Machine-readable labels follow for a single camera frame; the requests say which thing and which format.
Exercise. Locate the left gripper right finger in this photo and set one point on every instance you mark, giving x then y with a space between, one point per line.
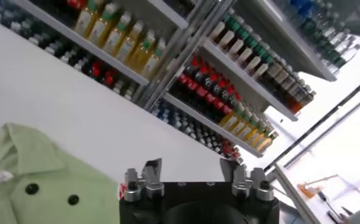
244 185

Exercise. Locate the orange tool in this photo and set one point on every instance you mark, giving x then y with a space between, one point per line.
307 190

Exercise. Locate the grey metal shelf unit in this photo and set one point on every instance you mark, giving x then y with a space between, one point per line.
119 64
213 125

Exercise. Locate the small red cap cola bottle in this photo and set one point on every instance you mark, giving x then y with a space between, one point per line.
108 79
95 70

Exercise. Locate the yellow tea bottle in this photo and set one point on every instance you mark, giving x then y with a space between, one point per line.
237 127
114 38
84 19
260 142
142 53
99 29
267 146
128 45
253 137
245 132
152 62
229 121

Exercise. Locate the black window frame post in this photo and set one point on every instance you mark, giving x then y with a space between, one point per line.
320 121

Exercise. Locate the white side table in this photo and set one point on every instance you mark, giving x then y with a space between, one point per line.
292 194

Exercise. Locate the dark bottle beige label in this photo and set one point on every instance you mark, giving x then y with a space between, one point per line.
272 70
281 76

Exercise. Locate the green short-sleeve shirt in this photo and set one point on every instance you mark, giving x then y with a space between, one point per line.
46 198

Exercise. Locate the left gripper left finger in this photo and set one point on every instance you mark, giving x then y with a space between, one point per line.
151 182

